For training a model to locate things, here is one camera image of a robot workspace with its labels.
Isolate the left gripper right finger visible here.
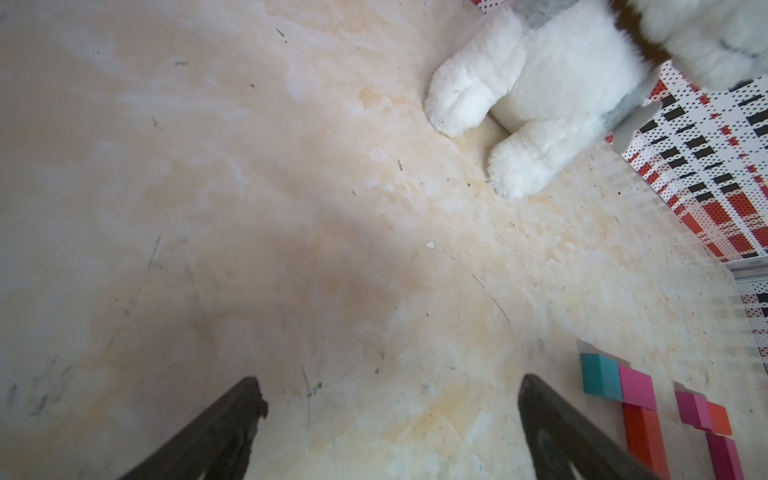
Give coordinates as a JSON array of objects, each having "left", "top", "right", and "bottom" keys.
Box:
[{"left": 518, "top": 374, "right": 656, "bottom": 480}]

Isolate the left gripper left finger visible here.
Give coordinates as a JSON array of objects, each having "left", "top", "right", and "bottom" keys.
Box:
[{"left": 122, "top": 376, "right": 269, "bottom": 479}]

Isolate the teal cube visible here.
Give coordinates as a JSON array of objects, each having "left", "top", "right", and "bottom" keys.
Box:
[{"left": 580, "top": 353, "right": 623, "bottom": 402}]

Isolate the red long block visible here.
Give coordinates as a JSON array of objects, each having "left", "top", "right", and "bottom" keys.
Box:
[{"left": 622, "top": 404, "right": 670, "bottom": 480}]

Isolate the magenta long block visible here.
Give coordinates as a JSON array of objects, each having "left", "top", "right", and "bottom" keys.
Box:
[{"left": 618, "top": 365, "right": 657, "bottom": 411}]

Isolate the small magenta cube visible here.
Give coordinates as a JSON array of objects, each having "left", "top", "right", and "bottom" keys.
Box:
[{"left": 675, "top": 390, "right": 713, "bottom": 431}]

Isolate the pink block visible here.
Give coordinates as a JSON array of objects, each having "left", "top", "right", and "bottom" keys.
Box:
[{"left": 706, "top": 432, "right": 745, "bottom": 480}]

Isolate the husky plush toy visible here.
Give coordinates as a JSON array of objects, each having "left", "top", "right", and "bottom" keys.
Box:
[{"left": 424, "top": 1, "right": 767, "bottom": 199}]

